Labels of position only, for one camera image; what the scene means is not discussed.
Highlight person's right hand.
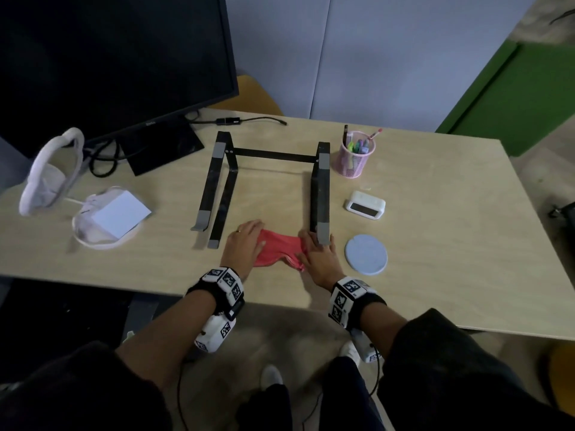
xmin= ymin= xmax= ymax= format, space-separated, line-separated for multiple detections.
xmin=298 ymin=229 xmax=347 ymax=291

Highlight person's left hand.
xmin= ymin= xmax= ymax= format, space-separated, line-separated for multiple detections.
xmin=220 ymin=220 xmax=267 ymax=280

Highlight red cloth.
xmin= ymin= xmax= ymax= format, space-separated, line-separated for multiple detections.
xmin=253 ymin=229 xmax=308 ymax=271

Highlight person's right forearm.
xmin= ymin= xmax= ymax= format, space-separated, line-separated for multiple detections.
xmin=358 ymin=302 xmax=408 ymax=360

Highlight person's left forearm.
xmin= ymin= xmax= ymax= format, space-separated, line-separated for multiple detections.
xmin=115 ymin=288 xmax=217 ymax=392

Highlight left wrist marker tracker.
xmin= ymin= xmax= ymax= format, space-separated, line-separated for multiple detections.
xmin=186 ymin=266 xmax=246 ymax=353

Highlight wrist marker tracker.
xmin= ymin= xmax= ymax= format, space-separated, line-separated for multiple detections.
xmin=329 ymin=276 xmax=387 ymax=364
xmin=186 ymin=266 xmax=246 ymax=353

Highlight round light blue coaster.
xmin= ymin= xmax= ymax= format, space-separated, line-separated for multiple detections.
xmin=344 ymin=234 xmax=388 ymax=276

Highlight right wrist marker tracker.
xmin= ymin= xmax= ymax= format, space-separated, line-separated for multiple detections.
xmin=329 ymin=276 xmax=387 ymax=364

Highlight black laptop stand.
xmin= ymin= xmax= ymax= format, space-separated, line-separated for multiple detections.
xmin=190 ymin=131 xmax=332 ymax=250

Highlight white digital clock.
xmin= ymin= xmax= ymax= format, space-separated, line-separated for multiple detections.
xmin=344 ymin=190 xmax=386 ymax=220

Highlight white right shoe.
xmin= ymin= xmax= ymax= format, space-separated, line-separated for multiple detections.
xmin=339 ymin=340 xmax=361 ymax=368

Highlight white shoe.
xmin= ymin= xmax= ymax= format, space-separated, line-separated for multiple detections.
xmin=339 ymin=340 xmax=361 ymax=368
xmin=261 ymin=365 xmax=284 ymax=391

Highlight pink mesh pen holder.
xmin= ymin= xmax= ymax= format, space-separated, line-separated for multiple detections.
xmin=336 ymin=131 xmax=376 ymax=179

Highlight white left shoe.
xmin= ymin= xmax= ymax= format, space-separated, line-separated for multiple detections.
xmin=261 ymin=365 xmax=284 ymax=391

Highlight black monitor stand base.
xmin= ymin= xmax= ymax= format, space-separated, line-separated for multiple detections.
xmin=120 ymin=114 xmax=205 ymax=177

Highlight person's black trouser legs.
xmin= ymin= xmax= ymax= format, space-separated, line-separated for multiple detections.
xmin=236 ymin=356 xmax=387 ymax=431

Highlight white paper card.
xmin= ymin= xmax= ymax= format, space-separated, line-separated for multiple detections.
xmin=91 ymin=190 xmax=152 ymax=239

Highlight yellow chair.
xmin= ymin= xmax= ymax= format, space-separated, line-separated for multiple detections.
xmin=211 ymin=75 xmax=285 ymax=117

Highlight clear round dish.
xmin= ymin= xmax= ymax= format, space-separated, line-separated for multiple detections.
xmin=71 ymin=187 xmax=145 ymax=251

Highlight black right sleeve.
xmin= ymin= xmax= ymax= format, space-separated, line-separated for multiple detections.
xmin=376 ymin=308 xmax=575 ymax=431

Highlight black sleeve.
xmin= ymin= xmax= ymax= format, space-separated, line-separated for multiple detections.
xmin=0 ymin=340 xmax=173 ymax=431
xmin=376 ymin=308 xmax=575 ymax=431

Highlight black left sleeve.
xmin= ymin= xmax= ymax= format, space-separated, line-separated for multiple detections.
xmin=0 ymin=340 xmax=173 ymax=431

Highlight black computer monitor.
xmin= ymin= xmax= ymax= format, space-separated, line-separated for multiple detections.
xmin=0 ymin=0 xmax=240 ymax=158

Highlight green panel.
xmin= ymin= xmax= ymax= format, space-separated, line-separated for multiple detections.
xmin=436 ymin=40 xmax=575 ymax=157

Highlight yellow stool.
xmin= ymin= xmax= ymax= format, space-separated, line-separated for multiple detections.
xmin=547 ymin=343 xmax=575 ymax=417

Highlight black adapter cable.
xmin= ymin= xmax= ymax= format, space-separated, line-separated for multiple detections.
xmin=190 ymin=115 xmax=288 ymax=127

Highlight black right tracker cable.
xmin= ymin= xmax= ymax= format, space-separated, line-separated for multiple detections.
xmin=367 ymin=350 xmax=382 ymax=397

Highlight black monitor cables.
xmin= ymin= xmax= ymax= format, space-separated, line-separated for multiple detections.
xmin=83 ymin=138 xmax=123 ymax=178

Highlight white ring lamp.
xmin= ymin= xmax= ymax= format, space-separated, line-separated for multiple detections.
xmin=18 ymin=127 xmax=85 ymax=217

